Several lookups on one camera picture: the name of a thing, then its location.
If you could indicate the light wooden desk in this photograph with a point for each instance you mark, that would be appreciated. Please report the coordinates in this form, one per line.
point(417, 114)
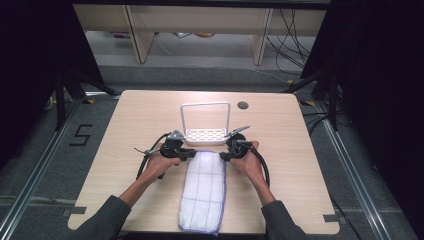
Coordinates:
point(200, 20)

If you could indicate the white cloth with purple lines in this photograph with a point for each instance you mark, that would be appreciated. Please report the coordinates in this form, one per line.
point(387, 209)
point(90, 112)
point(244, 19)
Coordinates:
point(203, 193)

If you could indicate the grey tape strip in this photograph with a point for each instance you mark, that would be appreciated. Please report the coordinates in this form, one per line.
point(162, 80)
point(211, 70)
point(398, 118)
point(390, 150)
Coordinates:
point(331, 218)
point(75, 210)

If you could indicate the person's right hand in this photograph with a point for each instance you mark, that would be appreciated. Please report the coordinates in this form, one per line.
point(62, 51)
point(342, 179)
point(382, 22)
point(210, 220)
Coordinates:
point(248, 165)

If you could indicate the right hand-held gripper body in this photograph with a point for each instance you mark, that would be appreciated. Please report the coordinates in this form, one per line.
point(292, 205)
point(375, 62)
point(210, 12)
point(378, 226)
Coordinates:
point(237, 145)

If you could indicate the black metal stand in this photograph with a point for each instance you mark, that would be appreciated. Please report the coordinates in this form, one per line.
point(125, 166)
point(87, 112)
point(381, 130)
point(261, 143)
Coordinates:
point(331, 100)
point(61, 100)

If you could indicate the metal floor rail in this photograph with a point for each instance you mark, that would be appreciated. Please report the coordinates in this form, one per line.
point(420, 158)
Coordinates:
point(353, 180)
point(36, 173)

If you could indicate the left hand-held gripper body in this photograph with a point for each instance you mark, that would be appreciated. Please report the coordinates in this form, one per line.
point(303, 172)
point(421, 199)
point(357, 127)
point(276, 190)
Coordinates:
point(173, 146)

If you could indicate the black curtain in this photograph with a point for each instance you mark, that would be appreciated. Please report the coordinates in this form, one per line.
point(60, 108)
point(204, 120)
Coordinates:
point(33, 66)
point(383, 100)

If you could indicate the round dark table grommet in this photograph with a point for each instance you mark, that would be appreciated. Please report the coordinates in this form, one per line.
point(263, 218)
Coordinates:
point(243, 105)

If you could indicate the person's left hand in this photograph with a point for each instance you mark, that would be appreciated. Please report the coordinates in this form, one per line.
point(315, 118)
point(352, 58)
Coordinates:
point(160, 166)

